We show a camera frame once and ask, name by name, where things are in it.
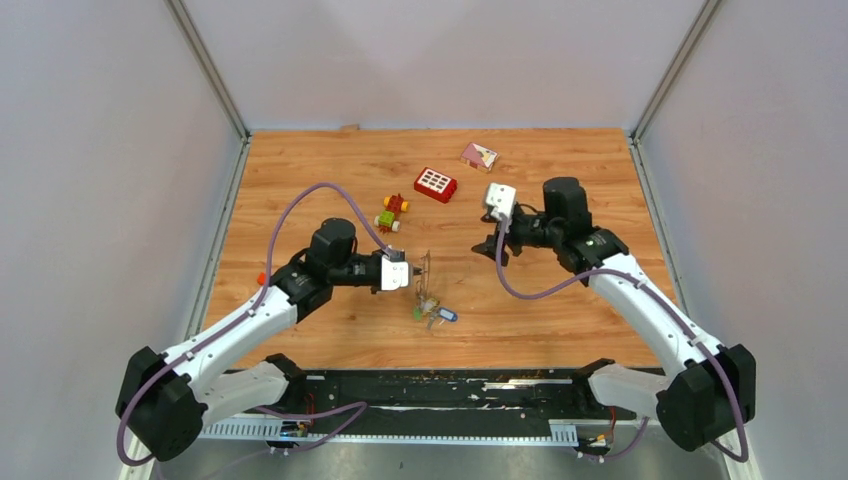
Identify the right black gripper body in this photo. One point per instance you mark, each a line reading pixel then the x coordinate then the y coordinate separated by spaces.
pixel 531 231

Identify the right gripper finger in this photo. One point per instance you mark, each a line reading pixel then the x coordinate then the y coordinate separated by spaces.
pixel 490 249
pixel 490 218

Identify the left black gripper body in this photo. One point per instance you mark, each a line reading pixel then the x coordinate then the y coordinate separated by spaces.
pixel 359 271

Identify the bunch of coloured keys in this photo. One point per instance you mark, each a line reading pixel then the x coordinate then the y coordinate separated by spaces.
pixel 431 312

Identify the large clear keyring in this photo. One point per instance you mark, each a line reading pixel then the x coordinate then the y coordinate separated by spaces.
pixel 422 285

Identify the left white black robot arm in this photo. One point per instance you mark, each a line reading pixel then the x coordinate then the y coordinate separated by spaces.
pixel 167 398

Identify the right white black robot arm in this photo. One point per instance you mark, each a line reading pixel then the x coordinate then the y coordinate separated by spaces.
pixel 705 393

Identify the colourful toy brick car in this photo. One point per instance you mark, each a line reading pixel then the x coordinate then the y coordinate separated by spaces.
pixel 388 219

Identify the pink picture toy block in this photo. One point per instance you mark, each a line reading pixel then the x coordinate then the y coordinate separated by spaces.
pixel 479 157

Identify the red window toy brick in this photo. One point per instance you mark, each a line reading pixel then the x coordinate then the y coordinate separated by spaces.
pixel 435 185

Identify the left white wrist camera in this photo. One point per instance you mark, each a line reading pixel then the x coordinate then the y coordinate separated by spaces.
pixel 394 274

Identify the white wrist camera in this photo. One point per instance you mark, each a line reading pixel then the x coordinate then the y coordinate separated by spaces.
pixel 394 274
pixel 500 199

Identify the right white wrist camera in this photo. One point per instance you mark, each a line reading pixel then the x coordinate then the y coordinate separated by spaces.
pixel 500 199

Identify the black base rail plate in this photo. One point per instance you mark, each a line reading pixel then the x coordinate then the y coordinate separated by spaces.
pixel 463 407

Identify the right aluminium frame post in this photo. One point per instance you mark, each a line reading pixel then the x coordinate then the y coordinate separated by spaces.
pixel 700 24

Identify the aluminium frame post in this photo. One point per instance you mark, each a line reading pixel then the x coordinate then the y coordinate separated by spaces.
pixel 193 38
pixel 700 24

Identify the left aluminium frame post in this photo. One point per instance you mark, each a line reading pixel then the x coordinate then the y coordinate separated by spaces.
pixel 193 38

